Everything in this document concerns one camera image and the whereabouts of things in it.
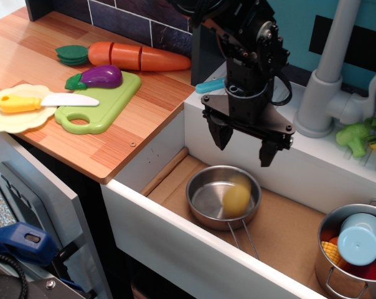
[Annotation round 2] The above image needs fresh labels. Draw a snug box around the toy fork blue handle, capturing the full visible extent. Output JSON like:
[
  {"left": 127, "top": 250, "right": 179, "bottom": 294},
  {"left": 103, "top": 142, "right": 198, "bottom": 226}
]
[{"left": 195, "top": 78, "right": 225, "bottom": 94}]

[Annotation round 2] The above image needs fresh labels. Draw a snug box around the light blue plastic cup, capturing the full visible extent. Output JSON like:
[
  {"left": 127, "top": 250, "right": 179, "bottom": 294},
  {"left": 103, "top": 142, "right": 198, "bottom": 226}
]
[{"left": 337, "top": 213, "right": 376, "bottom": 266}]

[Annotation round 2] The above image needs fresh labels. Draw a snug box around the orange toy carrot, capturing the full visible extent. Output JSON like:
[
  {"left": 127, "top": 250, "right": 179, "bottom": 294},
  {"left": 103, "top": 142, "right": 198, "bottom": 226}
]
[{"left": 55, "top": 41, "right": 191, "bottom": 72}]

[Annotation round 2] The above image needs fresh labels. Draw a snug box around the yellow toy corn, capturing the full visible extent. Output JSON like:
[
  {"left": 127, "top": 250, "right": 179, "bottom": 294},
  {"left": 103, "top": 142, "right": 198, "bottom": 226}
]
[{"left": 321, "top": 241, "right": 348, "bottom": 268}]

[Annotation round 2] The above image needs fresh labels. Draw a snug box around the blue clamp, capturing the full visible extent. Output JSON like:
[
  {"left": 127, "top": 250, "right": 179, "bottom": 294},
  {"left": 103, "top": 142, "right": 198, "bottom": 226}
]
[{"left": 0, "top": 222, "right": 59, "bottom": 267}]

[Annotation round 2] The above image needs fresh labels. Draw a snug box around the pale yellow plastic plate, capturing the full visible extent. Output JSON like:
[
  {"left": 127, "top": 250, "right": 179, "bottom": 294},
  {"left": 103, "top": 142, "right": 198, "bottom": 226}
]
[{"left": 0, "top": 84, "right": 57, "bottom": 133}]

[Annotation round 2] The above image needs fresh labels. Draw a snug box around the toy knife yellow handle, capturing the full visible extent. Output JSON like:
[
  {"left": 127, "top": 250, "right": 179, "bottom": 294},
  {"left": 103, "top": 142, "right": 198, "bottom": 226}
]
[{"left": 0, "top": 93, "right": 100, "bottom": 113}]

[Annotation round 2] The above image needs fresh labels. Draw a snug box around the yellow toy potato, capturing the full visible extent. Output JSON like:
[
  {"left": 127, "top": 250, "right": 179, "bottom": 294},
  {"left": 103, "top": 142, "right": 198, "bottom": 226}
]
[{"left": 222, "top": 175, "right": 251, "bottom": 218}]

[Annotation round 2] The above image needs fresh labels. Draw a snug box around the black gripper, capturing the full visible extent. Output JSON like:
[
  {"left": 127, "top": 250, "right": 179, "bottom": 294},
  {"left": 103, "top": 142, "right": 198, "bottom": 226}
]
[{"left": 201, "top": 59, "right": 294, "bottom": 167}]

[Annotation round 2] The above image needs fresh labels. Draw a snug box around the steel pot with handles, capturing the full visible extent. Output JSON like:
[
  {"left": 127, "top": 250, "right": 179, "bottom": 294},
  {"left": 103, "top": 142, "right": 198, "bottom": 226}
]
[{"left": 315, "top": 200, "right": 376, "bottom": 298}]

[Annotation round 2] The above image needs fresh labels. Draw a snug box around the grey toy oven door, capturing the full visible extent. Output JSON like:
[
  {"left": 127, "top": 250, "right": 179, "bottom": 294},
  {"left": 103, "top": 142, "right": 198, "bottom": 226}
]
[{"left": 0, "top": 133, "right": 112, "bottom": 298}]

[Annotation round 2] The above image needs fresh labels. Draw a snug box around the white toy sink unit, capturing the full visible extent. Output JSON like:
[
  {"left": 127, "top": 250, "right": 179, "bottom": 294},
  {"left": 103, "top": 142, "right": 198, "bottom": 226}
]
[{"left": 101, "top": 93, "right": 376, "bottom": 298}]

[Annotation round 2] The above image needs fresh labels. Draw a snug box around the red toy fruit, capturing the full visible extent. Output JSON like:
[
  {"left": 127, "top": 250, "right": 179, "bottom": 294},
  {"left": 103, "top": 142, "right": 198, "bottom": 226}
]
[{"left": 347, "top": 262, "right": 376, "bottom": 280}]

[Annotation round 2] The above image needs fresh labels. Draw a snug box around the steel pan with wire handle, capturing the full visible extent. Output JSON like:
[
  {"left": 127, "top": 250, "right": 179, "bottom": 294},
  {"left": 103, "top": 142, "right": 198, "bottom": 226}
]
[{"left": 186, "top": 165, "right": 262, "bottom": 258}]

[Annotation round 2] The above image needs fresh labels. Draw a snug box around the orange toy piece in pot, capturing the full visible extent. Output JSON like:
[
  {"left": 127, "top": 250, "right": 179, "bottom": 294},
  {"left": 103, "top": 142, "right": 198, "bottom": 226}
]
[{"left": 328, "top": 237, "right": 338, "bottom": 245}]

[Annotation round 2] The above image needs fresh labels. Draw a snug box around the purple toy eggplant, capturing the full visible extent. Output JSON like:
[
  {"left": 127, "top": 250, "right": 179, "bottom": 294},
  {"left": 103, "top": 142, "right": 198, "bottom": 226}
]
[{"left": 65, "top": 65, "right": 123, "bottom": 90}]

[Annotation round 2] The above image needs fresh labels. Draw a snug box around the black braided cable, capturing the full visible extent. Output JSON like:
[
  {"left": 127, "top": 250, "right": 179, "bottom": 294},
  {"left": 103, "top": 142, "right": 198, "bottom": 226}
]
[{"left": 0, "top": 252, "right": 29, "bottom": 299}]

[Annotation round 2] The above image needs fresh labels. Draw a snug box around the green toy broccoli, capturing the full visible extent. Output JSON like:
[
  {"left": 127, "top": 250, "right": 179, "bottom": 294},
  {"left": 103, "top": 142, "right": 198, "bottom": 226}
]
[{"left": 336, "top": 123, "right": 370, "bottom": 158}]

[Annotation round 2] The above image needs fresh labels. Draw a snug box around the grey toy faucet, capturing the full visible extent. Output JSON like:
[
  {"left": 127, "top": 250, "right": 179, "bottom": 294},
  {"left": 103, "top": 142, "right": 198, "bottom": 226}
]
[{"left": 294, "top": 1, "right": 376, "bottom": 138}]

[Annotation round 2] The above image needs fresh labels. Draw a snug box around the green plastic cutting board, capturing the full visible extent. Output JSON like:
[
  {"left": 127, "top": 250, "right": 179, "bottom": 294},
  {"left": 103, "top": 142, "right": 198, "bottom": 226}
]
[{"left": 55, "top": 72, "right": 141, "bottom": 135}]

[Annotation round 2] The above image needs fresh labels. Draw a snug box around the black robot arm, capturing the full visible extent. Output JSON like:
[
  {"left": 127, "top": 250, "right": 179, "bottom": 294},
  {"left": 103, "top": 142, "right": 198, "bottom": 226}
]
[{"left": 170, "top": 1, "right": 295, "bottom": 167}]

